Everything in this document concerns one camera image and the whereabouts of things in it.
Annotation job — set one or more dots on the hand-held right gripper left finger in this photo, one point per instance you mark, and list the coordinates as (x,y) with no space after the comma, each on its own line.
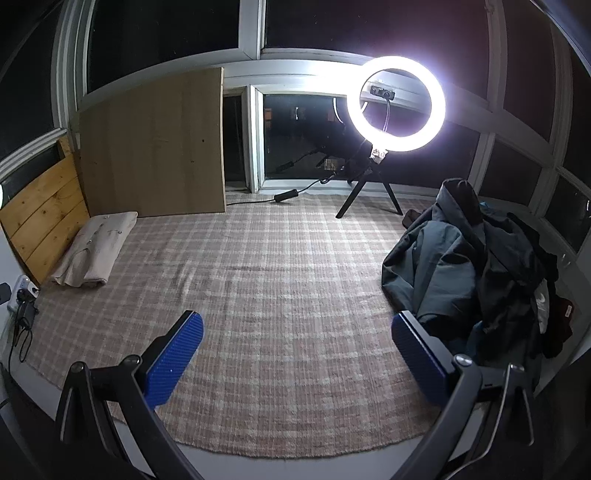
(178,355)

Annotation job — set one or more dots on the small black webcam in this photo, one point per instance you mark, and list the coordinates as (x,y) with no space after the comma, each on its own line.
(383,92)

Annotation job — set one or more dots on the pine plank panel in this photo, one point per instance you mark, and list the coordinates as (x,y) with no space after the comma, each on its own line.
(41,217)

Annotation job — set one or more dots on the white window frame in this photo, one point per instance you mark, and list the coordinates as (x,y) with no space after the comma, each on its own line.
(253,138)

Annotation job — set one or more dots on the black power adapter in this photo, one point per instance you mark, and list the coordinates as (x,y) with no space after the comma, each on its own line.
(27,311)

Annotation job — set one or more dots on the folded beige garment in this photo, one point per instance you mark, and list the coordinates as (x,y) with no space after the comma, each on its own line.
(92,244)

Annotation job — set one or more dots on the pile of dark clothes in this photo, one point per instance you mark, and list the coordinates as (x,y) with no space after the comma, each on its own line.
(443,267)

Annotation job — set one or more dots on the large brown wooden board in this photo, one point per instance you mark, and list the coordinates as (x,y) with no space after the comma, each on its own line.
(152,143)

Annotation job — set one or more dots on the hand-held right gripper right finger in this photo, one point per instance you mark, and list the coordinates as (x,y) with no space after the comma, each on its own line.
(415,355)

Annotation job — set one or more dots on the white power strip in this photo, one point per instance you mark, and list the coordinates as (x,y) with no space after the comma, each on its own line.
(23,288)

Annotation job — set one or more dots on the black tripod stand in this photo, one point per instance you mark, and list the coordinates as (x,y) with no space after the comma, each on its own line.
(358,189)

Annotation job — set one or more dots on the plaid beige rug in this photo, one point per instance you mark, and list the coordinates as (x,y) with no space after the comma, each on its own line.
(277,277)

